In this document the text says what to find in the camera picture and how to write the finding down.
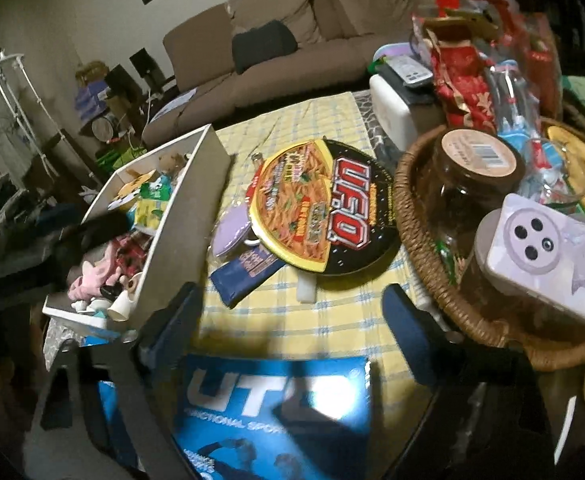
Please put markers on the green snack packet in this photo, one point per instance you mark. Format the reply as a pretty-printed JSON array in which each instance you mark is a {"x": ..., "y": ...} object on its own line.
[{"x": 152, "y": 205}]

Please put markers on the dark cushion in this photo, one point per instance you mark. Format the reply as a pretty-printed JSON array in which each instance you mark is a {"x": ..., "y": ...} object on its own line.
[{"x": 265, "y": 45}]

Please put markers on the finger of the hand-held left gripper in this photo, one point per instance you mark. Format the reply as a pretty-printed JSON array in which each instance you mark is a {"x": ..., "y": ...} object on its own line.
[{"x": 92, "y": 240}]

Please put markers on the tiger face tin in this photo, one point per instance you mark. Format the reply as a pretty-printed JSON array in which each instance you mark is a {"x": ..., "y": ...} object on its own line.
[{"x": 132, "y": 187}]

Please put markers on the white paper sheet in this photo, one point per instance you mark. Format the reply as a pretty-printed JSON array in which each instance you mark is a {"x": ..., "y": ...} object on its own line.
[{"x": 172, "y": 105}]

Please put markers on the purple round pouch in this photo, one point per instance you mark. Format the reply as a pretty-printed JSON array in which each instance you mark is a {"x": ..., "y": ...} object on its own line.
[{"x": 230, "y": 235}]

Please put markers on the bright green bag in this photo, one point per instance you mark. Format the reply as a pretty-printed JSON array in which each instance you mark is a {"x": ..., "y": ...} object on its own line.
[{"x": 115, "y": 157}]

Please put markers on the white storage box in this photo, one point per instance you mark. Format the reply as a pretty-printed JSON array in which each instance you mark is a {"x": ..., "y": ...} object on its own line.
[{"x": 192, "y": 200}]

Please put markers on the bunch of bananas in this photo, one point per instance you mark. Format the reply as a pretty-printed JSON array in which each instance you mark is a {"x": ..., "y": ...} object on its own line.
[{"x": 577, "y": 160}]

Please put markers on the brown plush toy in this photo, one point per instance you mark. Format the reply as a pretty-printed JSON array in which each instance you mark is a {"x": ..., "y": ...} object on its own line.
[{"x": 172, "y": 162}]

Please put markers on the round instant noodle bowl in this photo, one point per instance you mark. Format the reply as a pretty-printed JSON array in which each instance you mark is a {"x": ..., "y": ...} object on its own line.
[{"x": 317, "y": 205}]

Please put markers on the wicker basket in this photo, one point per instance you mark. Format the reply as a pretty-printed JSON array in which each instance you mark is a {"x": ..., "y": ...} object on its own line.
[{"x": 422, "y": 240}]

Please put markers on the grey remote control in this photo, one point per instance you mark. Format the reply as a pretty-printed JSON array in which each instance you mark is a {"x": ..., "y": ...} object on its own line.
[{"x": 410, "y": 71}]

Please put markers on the blue sportswear package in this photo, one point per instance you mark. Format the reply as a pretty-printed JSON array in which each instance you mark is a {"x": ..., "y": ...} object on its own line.
[
  {"x": 272, "y": 410},
  {"x": 110, "y": 410}
]

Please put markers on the yellow checkered tablecloth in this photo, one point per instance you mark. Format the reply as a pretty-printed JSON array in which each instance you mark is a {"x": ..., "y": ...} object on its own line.
[{"x": 297, "y": 125}]

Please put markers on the grey patterned table mat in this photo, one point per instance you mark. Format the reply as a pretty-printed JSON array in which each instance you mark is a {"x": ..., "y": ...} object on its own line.
[{"x": 57, "y": 340}]

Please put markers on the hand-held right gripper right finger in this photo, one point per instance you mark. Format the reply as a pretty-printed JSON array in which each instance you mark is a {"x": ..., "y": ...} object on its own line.
[{"x": 412, "y": 335}]

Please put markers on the navy blue packet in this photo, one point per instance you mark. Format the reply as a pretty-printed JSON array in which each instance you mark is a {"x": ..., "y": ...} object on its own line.
[{"x": 242, "y": 272}]

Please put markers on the pink plush toy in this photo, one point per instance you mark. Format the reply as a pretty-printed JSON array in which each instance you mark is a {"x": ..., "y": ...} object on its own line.
[{"x": 97, "y": 275}]

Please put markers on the purple round lid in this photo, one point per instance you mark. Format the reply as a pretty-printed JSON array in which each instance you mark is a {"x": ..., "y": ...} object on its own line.
[{"x": 392, "y": 51}]

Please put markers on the glass jar with brown lid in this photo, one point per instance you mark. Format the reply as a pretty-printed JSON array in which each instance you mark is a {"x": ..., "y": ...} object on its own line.
[{"x": 472, "y": 170}]

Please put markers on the brown sofa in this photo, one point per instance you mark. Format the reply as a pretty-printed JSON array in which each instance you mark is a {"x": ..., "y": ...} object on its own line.
[{"x": 322, "y": 20}]

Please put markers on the white clothes stand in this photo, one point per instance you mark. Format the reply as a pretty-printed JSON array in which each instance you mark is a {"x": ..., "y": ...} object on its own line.
[{"x": 8, "y": 60}]

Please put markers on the black speaker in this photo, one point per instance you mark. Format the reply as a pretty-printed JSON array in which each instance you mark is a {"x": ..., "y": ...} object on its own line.
[{"x": 142, "y": 62}]

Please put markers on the small white cup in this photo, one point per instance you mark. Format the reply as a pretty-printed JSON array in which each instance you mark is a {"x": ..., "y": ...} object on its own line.
[{"x": 121, "y": 307}]

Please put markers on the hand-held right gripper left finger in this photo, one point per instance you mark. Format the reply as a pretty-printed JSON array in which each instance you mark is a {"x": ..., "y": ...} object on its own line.
[{"x": 172, "y": 322}]

